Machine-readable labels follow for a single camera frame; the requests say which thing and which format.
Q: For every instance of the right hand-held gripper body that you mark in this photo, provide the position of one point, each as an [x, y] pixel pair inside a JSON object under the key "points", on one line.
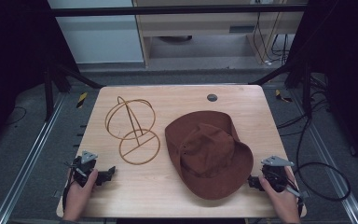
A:
{"points": [[275, 177]]}

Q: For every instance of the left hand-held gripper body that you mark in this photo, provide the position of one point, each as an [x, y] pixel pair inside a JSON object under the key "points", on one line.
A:
{"points": [[84, 171]]}

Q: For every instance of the brown suede brimmed hat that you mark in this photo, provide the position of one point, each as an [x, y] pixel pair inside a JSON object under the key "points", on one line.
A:
{"points": [[208, 155]]}

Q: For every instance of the person's right hand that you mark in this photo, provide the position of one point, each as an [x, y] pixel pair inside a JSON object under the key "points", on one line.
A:
{"points": [[284, 203]]}

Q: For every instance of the person's left hand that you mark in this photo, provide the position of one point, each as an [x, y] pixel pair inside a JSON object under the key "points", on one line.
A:
{"points": [[76, 199]]}

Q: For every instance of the yellow black floor tape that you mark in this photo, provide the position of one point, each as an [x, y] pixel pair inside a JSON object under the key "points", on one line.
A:
{"points": [[81, 100], [281, 95]]}

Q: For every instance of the black metal stand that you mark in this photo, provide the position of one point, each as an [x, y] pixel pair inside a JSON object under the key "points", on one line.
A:
{"points": [[48, 93], [306, 90]]}

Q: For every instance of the grey round table grommet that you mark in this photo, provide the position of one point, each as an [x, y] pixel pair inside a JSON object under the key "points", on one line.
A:
{"points": [[212, 97]]}

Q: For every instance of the dark curtain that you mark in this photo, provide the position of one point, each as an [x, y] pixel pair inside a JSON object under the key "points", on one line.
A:
{"points": [[345, 62], [12, 62]]}

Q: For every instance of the white cabinet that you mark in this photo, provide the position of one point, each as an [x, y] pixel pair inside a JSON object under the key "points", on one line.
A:
{"points": [[99, 40]]}

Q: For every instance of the light wooden desk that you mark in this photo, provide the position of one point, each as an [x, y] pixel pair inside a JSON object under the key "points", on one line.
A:
{"points": [[199, 23]]}

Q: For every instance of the aluminium floor rail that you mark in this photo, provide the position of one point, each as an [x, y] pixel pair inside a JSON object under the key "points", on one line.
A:
{"points": [[28, 161], [332, 168]]}

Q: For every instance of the black horizontal frame bar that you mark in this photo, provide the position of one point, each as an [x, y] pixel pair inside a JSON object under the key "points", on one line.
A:
{"points": [[174, 10]]}

